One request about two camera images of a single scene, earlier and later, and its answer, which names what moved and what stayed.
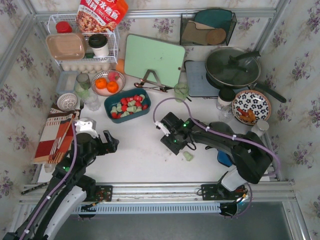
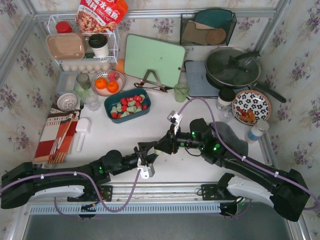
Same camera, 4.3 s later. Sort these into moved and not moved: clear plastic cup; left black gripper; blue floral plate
Moved: left black gripper
Not moved: blue floral plate; clear plastic cup
